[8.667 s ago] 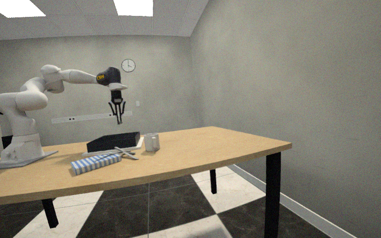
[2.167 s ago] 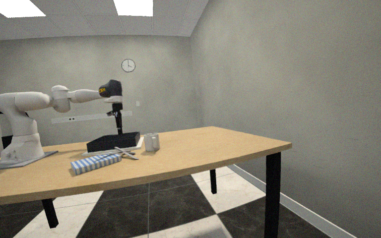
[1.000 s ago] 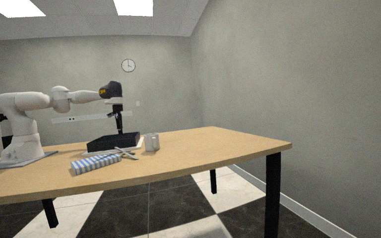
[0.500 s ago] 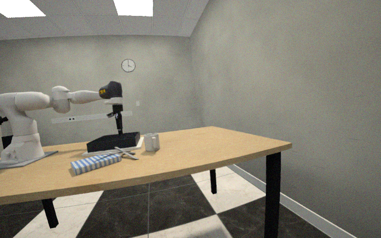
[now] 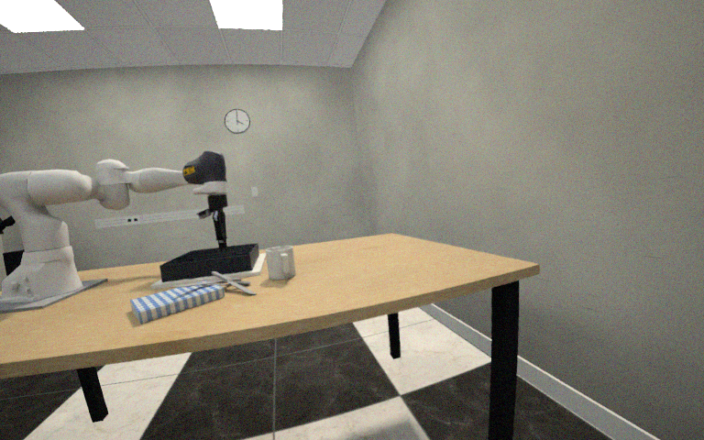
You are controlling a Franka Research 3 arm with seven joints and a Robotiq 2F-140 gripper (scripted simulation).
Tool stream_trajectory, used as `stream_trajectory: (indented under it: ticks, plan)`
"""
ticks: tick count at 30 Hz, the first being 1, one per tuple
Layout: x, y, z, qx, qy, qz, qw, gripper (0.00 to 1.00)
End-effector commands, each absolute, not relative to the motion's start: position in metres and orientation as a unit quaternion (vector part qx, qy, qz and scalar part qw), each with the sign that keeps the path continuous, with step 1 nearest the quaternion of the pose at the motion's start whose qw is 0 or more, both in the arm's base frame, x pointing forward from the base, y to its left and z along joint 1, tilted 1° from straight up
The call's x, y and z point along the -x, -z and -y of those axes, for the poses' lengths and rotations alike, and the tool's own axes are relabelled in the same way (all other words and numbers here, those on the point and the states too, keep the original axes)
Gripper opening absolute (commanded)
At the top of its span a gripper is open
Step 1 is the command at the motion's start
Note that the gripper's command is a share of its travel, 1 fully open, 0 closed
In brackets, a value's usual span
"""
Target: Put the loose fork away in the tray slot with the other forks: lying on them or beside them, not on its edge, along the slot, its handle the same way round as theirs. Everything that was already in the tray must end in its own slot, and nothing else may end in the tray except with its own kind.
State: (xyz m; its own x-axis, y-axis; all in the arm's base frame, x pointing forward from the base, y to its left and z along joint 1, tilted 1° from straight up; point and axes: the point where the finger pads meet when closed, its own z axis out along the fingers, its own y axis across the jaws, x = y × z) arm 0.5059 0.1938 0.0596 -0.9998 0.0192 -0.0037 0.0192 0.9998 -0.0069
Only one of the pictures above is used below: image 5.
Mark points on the blue and white checkered towel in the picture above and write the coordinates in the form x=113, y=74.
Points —
x=163, y=303

